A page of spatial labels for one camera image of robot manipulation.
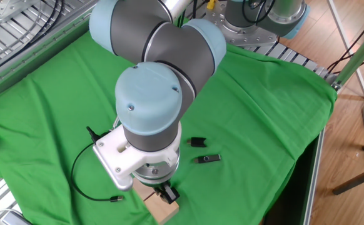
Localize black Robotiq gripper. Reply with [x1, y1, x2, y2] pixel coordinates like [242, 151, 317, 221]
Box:
[143, 177, 181, 205]

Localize black silver swivel USB drive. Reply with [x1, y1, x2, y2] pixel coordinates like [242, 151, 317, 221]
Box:
[193, 154, 222, 164]

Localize short black USB dongle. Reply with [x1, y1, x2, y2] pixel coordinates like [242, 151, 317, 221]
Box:
[186, 136, 208, 148]

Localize green cloth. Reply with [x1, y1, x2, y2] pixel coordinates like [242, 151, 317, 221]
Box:
[0, 18, 338, 225]

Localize silver flat device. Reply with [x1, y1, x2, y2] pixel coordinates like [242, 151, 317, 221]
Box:
[0, 208, 33, 225]

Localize white pole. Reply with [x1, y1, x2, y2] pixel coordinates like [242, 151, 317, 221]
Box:
[327, 0, 364, 101]

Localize silver perforated metal plate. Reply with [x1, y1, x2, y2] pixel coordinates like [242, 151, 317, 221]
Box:
[0, 0, 38, 24]

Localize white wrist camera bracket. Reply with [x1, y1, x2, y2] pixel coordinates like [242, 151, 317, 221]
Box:
[93, 121, 183, 192]

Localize black camera USB cable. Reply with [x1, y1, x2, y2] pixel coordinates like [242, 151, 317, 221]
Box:
[86, 126, 109, 144]

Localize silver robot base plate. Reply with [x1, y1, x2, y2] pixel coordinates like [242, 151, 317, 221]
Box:
[205, 0, 278, 48]

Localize green frame post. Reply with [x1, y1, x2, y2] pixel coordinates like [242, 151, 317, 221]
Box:
[335, 27, 364, 87]

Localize thin dark floor cables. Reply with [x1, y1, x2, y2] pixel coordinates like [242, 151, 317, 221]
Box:
[327, 9, 364, 75]

